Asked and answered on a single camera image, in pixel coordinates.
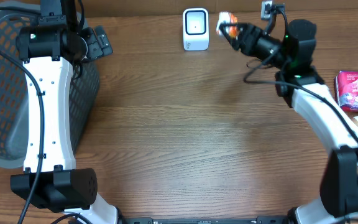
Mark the purple red tissue pack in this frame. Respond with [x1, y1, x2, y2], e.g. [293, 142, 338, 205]
[334, 71, 358, 111]

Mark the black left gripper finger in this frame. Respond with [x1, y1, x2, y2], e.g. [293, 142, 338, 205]
[94, 26, 113, 56]
[80, 27, 104, 61]

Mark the grey plastic shopping basket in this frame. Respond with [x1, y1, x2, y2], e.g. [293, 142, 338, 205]
[0, 1, 99, 169]

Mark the small orange box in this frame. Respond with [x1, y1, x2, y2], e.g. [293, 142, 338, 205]
[216, 11, 237, 37]

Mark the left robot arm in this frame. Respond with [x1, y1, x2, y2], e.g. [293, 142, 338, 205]
[10, 1, 122, 223]

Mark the white barcode scanner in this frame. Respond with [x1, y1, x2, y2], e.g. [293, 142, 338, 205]
[182, 8, 209, 51]

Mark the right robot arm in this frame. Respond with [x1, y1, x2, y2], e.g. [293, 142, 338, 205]
[217, 17, 358, 223]

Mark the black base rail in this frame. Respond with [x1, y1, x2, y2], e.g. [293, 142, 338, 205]
[125, 215, 287, 224]

